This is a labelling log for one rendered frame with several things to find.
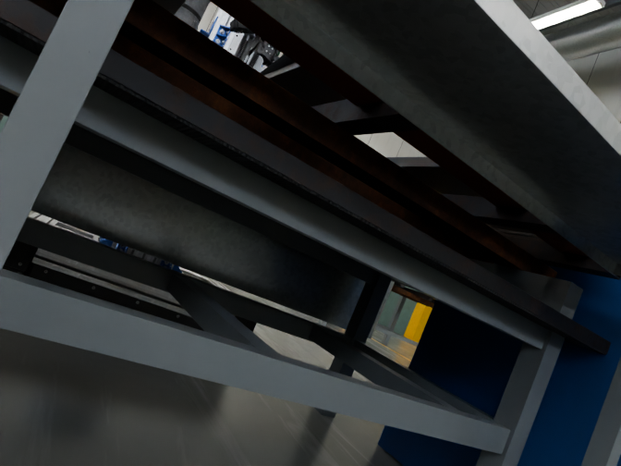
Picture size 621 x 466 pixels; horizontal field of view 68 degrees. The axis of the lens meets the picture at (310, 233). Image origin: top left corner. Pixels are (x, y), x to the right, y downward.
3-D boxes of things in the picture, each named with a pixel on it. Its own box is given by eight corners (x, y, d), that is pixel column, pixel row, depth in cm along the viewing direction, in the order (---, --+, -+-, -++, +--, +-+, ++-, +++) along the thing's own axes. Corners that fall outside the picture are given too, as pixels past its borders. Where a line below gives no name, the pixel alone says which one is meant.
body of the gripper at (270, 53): (278, 66, 128) (296, 28, 129) (253, 47, 124) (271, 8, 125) (267, 70, 135) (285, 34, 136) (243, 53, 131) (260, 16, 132)
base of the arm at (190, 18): (152, 29, 171) (164, 6, 172) (189, 52, 177) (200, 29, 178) (157, 16, 157) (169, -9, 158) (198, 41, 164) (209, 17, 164)
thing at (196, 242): (371, 338, 184) (404, 259, 187) (15, 204, 119) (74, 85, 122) (365, 336, 188) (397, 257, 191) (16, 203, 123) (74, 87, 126)
